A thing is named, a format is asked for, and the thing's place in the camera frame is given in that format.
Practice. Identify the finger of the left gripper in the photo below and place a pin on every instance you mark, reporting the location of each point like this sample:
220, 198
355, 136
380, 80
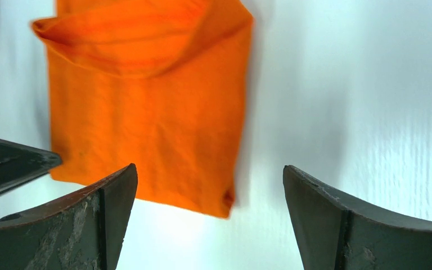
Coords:
20, 164

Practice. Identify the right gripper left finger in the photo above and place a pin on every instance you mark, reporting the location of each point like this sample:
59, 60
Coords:
81, 230

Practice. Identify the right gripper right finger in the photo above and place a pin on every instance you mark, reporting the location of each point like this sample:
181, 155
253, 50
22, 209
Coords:
335, 230

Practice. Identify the orange t shirt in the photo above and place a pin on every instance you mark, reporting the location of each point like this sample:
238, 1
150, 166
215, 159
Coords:
160, 84

